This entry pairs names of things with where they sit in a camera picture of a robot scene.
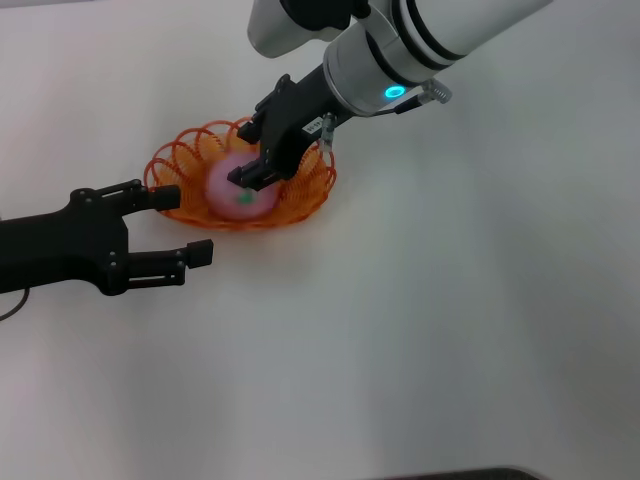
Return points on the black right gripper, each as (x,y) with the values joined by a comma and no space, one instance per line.
(295,110)

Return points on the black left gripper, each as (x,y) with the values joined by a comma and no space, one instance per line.
(60,245)

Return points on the pink peach with green leaf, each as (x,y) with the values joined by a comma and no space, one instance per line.
(225,200)

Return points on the dark rounded robot base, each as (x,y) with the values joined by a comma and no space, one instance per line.
(490,475)

